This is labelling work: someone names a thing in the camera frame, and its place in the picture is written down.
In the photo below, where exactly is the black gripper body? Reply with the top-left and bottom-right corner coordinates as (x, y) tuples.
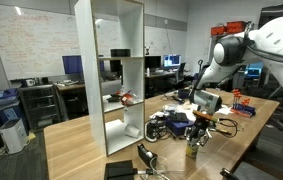
(188, 119), (213, 138)

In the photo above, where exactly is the white sheet in shelf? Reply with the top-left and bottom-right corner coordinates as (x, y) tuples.
(104, 119), (127, 144)

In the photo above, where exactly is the tall white shelf unit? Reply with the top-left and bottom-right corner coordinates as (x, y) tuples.
(74, 0), (146, 158)

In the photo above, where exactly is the dark blue box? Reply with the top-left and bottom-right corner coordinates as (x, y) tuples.
(165, 118), (196, 137)

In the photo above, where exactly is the clear glass cup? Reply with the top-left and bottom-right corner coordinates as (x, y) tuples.
(149, 155), (171, 180)

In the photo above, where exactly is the small dark blue case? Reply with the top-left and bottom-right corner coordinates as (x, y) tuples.
(177, 88), (192, 100)

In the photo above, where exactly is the blue hex key holder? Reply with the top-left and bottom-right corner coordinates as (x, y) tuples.
(230, 102), (257, 118)

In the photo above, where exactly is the black stapler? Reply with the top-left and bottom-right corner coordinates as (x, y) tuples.
(136, 143), (159, 168)

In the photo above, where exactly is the black chair seat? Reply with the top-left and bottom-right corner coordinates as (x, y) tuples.
(219, 161), (283, 180)

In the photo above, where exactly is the white paper roll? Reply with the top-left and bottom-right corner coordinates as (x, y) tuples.
(124, 122), (142, 139)

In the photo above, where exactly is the white syringe tool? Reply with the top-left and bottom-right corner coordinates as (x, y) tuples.
(133, 168), (186, 176)

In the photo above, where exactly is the dark office chair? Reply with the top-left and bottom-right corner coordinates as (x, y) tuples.
(171, 62), (187, 85)

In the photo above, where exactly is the clear plastic wrap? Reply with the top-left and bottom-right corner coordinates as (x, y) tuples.
(131, 91), (143, 104)

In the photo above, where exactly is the red toy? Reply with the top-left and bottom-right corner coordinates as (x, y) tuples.
(120, 92), (135, 107)

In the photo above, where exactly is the monitor with bright windows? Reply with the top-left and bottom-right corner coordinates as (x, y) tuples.
(163, 54), (182, 68)

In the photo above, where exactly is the flat black pouch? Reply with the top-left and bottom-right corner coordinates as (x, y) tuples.
(104, 159), (136, 180)

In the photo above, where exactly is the distant blue lit monitor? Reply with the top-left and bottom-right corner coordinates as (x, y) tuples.
(245, 62), (264, 80)

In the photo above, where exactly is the dark black monitor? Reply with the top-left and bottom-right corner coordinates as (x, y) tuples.
(144, 55), (162, 70)

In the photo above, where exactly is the black toy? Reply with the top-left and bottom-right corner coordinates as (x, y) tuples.
(106, 93), (122, 103)

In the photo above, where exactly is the orange storage box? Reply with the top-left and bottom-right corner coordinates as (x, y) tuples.
(226, 20), (248, 34)
(210, 25), (228, 36)

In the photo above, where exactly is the flat black box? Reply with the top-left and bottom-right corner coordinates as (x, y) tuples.
(110, 48), (132, 58)

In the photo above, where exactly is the wooden office desk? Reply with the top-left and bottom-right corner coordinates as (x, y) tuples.
(54, 81), (86, 118)

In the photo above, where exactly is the monitor with blue screen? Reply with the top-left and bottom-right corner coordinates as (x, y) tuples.
(62, 54), (85, 75)

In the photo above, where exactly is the black drawer cart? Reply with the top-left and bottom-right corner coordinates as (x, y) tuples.
(18, 84), (61, 130)

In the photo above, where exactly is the white air purifier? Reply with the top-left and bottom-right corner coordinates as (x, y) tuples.
(0, 118), (30, 155)

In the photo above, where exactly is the whiteboard with writing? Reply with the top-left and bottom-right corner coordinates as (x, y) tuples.
(0, 2), (189, 81)

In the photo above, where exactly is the blue recycling bin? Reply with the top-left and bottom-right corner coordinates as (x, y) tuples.
(0, 87), (24, 126)

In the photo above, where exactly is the black yellow handled wrench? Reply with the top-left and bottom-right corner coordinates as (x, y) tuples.
(214, 127), (233, 137)

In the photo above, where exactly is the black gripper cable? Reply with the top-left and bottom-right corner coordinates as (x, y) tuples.
(214, 117), (239, 138)

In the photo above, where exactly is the black cable bundle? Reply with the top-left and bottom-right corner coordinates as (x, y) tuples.
(144, 116), (169, 144)

